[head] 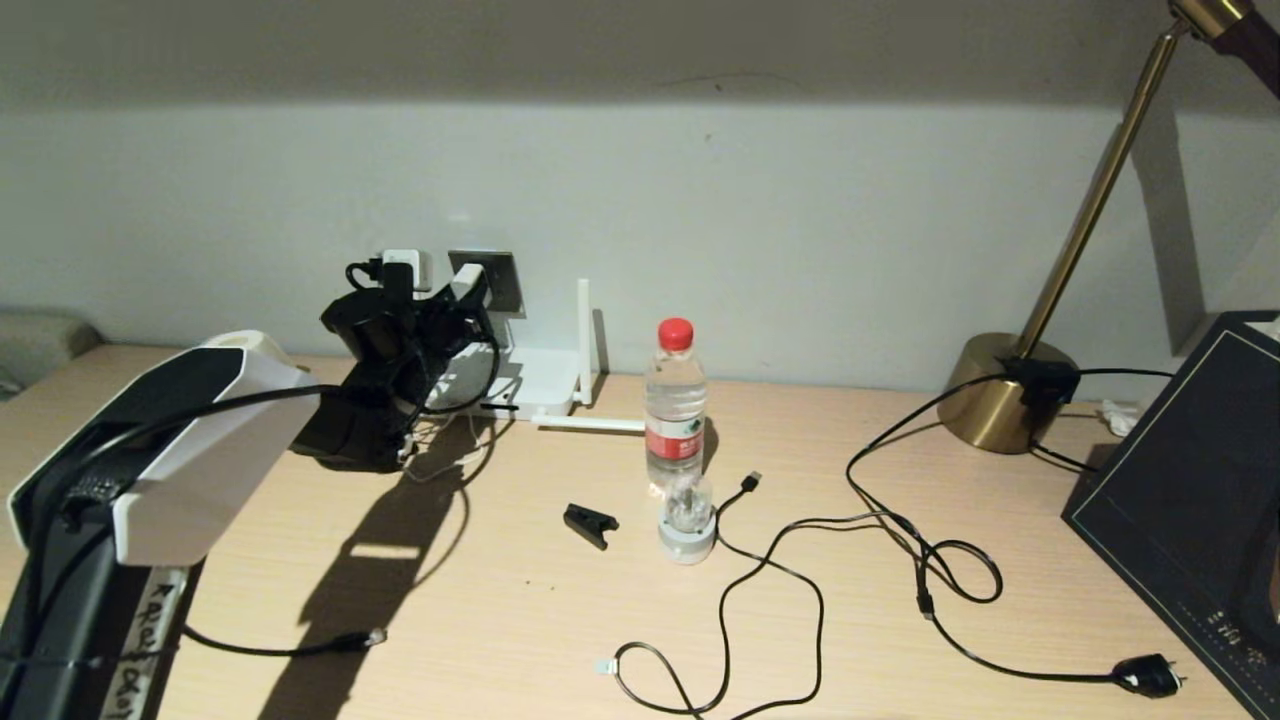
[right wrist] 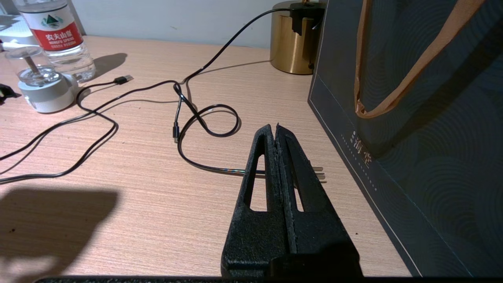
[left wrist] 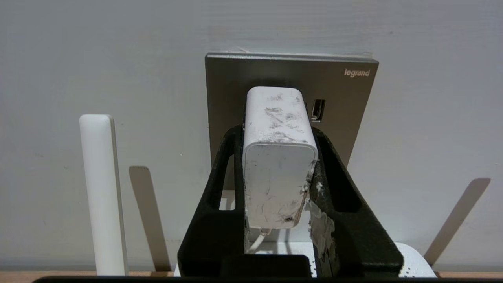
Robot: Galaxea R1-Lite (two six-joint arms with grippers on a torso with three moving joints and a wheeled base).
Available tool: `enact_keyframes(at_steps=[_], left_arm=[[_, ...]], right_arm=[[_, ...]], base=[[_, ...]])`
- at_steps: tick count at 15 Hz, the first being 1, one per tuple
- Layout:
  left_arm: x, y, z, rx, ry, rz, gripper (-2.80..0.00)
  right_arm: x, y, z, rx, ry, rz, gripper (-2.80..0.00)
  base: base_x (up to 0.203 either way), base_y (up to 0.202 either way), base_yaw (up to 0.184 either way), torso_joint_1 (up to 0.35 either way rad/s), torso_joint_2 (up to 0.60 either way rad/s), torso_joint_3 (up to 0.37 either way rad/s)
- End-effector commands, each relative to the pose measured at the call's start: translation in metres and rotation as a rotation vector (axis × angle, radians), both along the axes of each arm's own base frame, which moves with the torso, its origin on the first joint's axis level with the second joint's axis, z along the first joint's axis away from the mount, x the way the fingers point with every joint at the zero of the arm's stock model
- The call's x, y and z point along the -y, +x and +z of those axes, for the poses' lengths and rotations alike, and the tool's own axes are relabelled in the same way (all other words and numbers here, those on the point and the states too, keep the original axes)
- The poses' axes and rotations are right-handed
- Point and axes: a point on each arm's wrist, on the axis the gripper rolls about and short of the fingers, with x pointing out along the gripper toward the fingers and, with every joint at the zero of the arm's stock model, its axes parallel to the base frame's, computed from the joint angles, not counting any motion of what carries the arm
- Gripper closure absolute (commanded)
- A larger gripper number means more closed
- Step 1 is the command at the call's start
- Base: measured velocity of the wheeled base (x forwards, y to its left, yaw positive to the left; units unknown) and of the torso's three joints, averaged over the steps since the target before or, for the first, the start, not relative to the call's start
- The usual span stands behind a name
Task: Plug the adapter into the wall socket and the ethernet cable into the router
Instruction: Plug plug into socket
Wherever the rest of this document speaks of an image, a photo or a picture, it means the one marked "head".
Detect small round white device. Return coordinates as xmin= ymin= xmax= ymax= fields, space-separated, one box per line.
xmin=657 ymin=473 xmax=717 ymax=565

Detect black lamp base connector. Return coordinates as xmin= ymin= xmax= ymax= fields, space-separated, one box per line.
xmin=997 ymin=357 xmax=1081 ymax=421

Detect large black box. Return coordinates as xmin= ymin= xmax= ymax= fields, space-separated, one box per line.
xmin=1060 ymin=312 xmax=1280 ymax=720

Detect thin black cable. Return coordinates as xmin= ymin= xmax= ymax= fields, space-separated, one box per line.
xmin=1027 ymin=368 xmax=1171 ymax=473

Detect white router with antennas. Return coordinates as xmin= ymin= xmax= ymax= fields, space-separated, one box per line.
xmin=430 ymin=280 xmax=646 ymax=433

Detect black ethernet cable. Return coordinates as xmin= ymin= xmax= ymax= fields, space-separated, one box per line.
xmin=183 ymin=625 xmax=389 ymax=658

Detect thin white power cable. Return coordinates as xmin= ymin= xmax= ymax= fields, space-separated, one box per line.
xmin=400 ymin=400 xmax=501 ymax=486

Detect black USB cable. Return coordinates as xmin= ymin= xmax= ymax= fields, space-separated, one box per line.
xmin=595 ymin=472 xmax=1003 ymax=720

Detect grey wall socket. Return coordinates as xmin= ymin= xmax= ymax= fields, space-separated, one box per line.
xmin=447 ymin=250 xmax=525 ymax=317

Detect red-capped water bottle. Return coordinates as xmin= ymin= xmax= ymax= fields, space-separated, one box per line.
xmin=645 ymin=320 xmax=708 ymax=498

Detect brass desk lamp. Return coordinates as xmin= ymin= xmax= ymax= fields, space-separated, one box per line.
xmin=937 ymin=0 xmax=1280 ymax=456

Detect black lamp power cord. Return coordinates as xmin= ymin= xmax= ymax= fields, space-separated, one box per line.
xmin=845 ymin=372 xmax=1186 ymax=698

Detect grey cushion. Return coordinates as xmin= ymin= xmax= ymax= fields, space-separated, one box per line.
xmin=0 ymin=310 xmax=101 ymax=391

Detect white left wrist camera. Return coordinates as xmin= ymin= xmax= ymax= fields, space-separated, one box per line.
xmin=383 ymin=249 xmax=434 ymax=294

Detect small black plastic clip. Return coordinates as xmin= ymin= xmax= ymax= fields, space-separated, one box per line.
xmin=563 ymin=503 xmax=621 ymax=550

